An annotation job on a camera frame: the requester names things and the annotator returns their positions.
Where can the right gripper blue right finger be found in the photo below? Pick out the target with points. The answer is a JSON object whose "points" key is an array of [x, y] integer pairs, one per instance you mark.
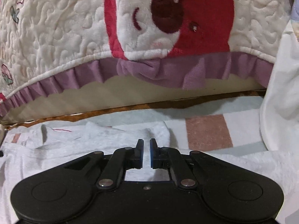
{"points": [[175, 163]]}

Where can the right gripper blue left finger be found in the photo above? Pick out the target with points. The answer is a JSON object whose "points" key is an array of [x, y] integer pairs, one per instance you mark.
{"points": [[114, 166]]}

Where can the checkered cartoon floor rug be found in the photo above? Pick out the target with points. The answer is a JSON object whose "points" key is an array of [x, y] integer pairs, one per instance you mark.
{"points": [[224, 126]]}

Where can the white cloth pile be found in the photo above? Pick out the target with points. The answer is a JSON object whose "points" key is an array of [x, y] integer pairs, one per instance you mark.
{"points": [[279, 110]]}

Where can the white quilted bear bedspread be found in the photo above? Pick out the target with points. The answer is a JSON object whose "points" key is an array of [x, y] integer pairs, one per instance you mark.
{"points": [[48, 46]]}

